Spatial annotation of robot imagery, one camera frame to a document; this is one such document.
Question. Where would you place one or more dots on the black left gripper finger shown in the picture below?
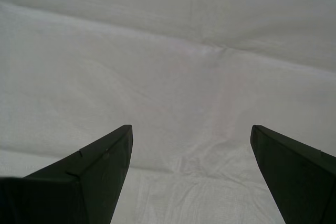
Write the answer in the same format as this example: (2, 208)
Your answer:
(78, 195)
(302, 182)

